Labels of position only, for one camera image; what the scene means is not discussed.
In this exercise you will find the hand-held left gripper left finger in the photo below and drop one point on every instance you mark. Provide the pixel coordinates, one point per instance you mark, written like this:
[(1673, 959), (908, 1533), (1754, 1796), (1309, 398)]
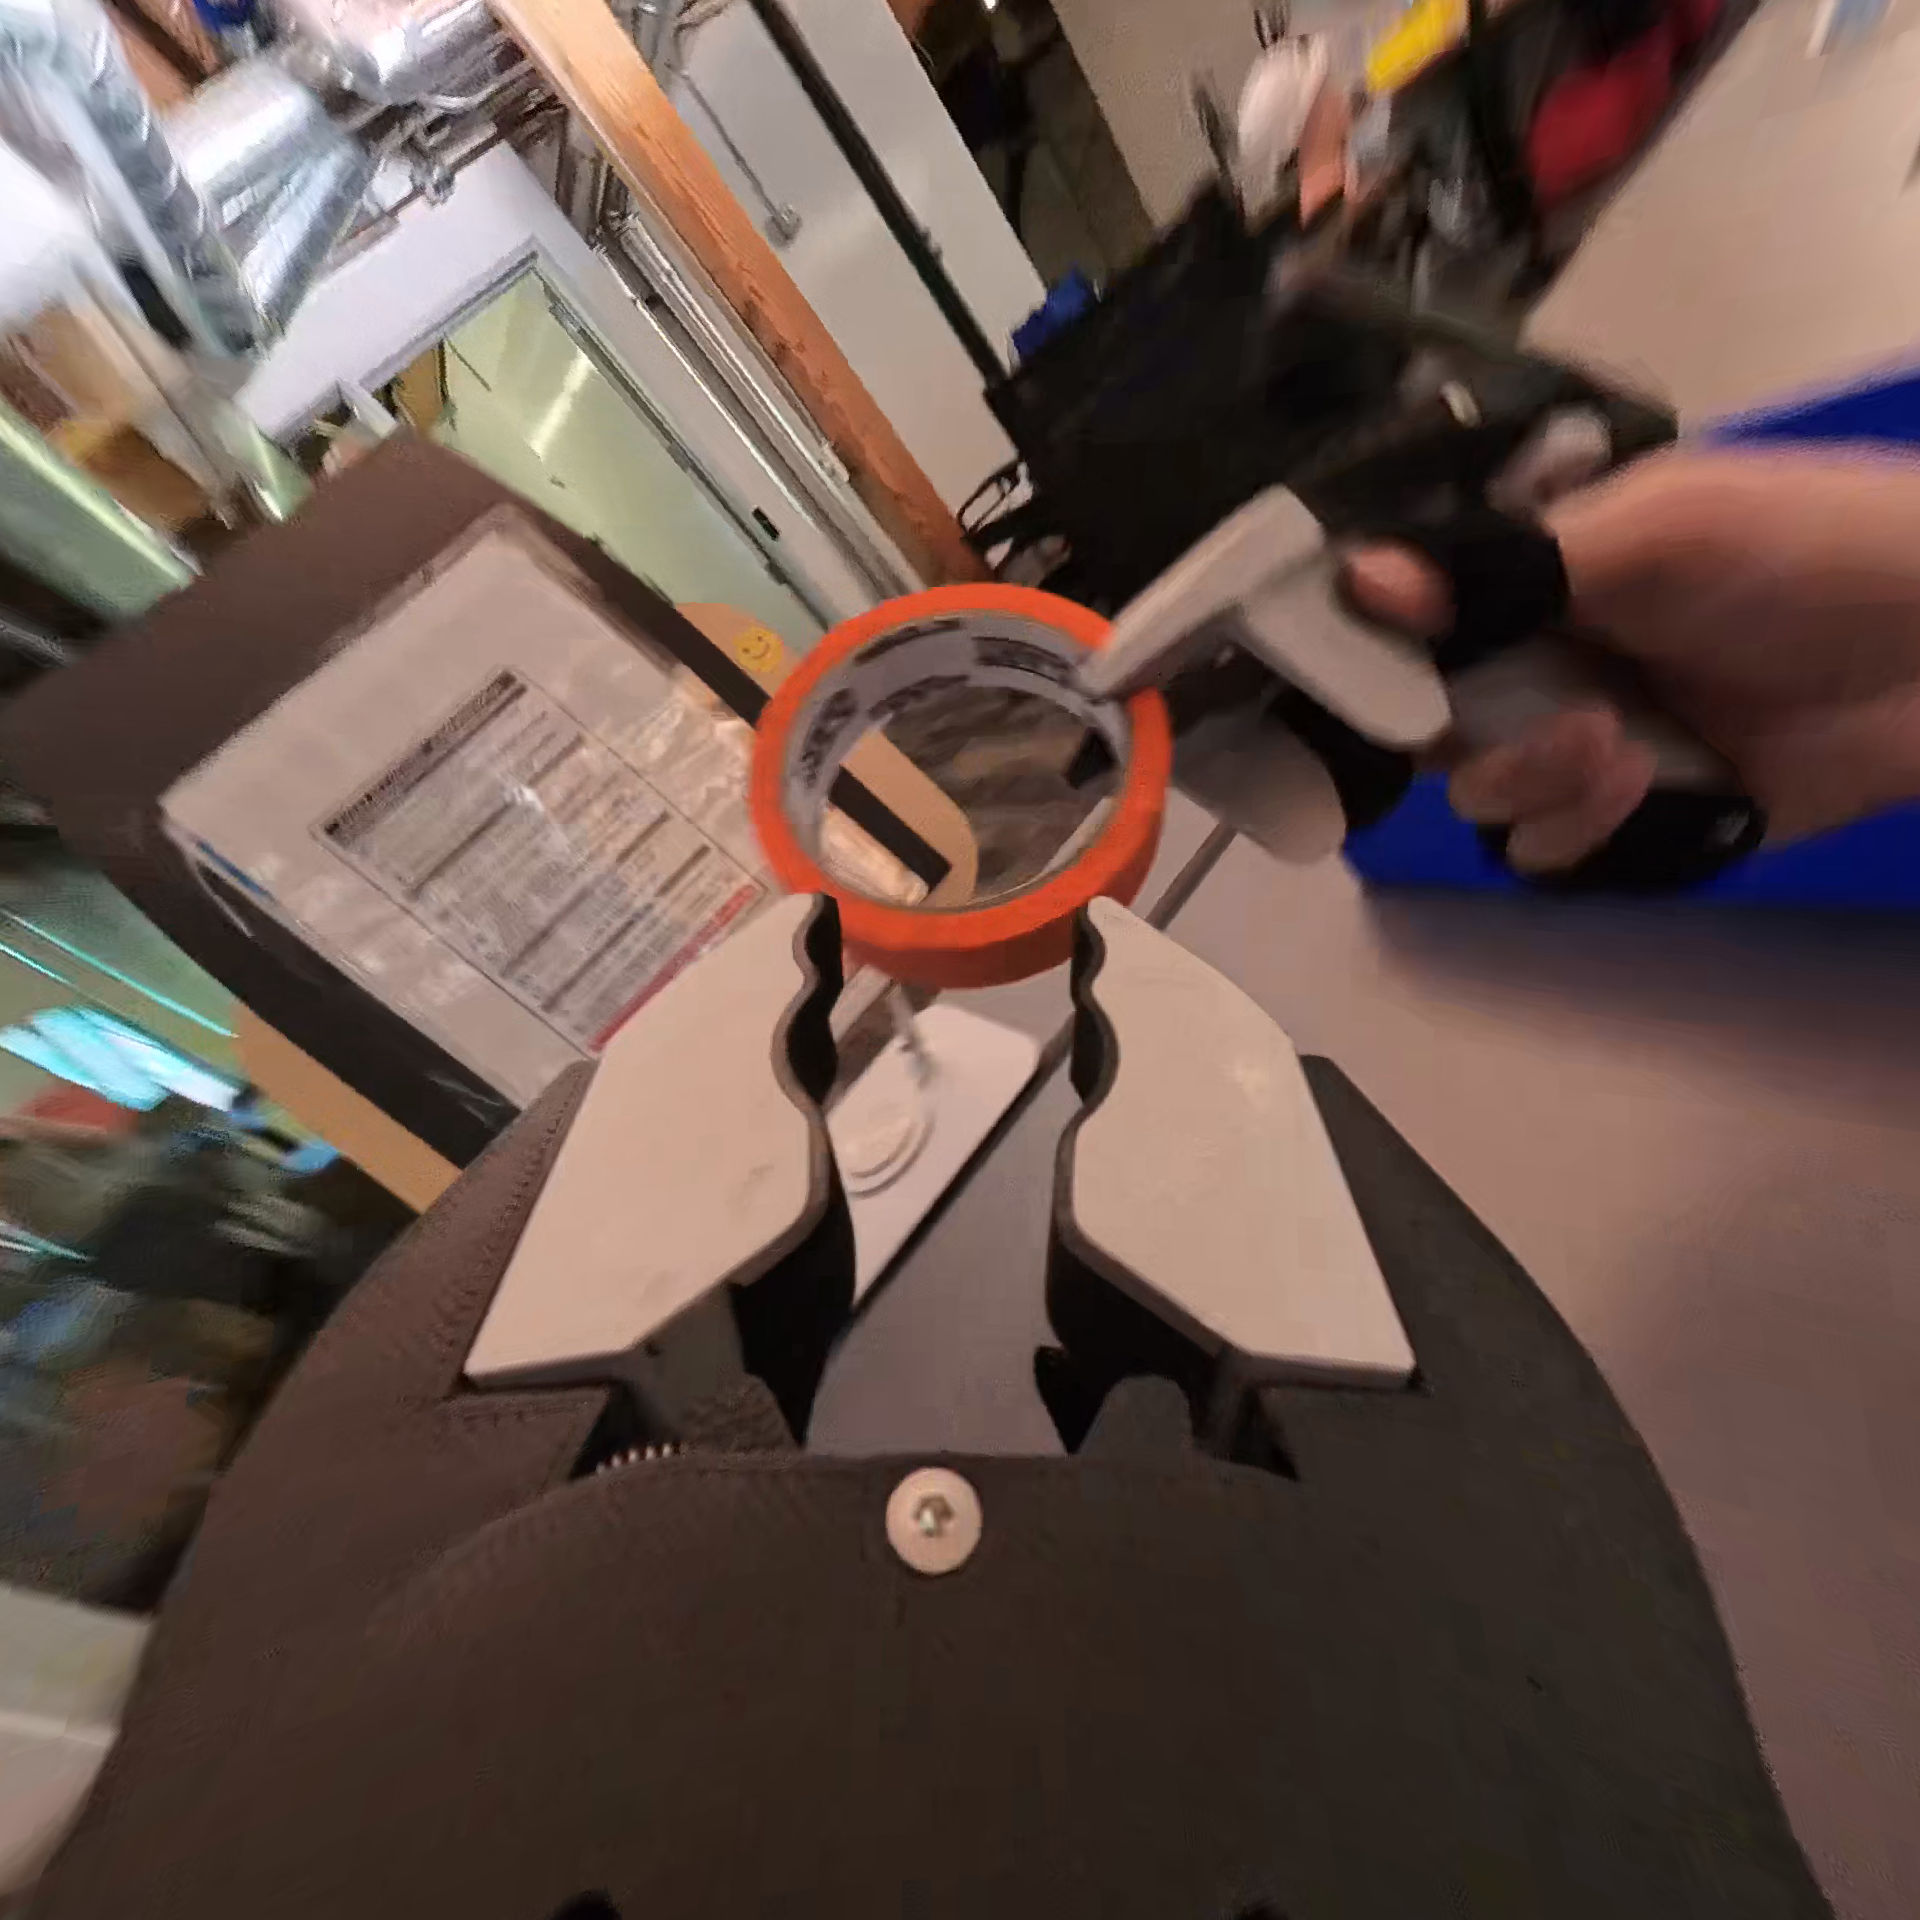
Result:
[(661, 1171)]

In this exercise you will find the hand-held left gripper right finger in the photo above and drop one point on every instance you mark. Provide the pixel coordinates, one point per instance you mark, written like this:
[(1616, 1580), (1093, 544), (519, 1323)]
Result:
[(1231, 1171)]

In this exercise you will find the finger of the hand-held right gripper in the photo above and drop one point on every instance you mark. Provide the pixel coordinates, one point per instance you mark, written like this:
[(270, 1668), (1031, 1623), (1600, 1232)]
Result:
[(1245, 587), (1268, 781)]

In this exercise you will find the orange masking tape roll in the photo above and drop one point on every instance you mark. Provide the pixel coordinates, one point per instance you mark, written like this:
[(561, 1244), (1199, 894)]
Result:
[(961, 945)]

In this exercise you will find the blue plastic bin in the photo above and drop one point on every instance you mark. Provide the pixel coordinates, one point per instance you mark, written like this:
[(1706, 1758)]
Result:
[(1829, 878)]

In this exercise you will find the person's right hand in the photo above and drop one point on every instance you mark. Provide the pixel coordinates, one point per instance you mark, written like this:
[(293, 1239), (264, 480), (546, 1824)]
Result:
[(1741, 629)]

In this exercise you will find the white tablet stand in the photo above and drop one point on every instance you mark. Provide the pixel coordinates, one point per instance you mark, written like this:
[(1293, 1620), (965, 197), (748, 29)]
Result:
[(961, 1096)]

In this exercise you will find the black instruction sheet board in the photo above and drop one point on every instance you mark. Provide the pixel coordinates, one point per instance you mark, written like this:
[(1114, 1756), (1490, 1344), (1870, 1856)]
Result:
[(452, 750)]

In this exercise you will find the yellow smiley sticker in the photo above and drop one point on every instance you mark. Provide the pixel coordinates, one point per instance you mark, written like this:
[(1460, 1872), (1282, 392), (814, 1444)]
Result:
[(758, 649)]

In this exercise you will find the wooden support post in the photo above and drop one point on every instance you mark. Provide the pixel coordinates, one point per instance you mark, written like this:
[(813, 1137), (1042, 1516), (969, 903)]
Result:
[(721, 255)]

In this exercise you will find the silver ventilation duct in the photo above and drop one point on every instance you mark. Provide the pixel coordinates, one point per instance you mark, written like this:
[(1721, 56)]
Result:
[(254, 181)]

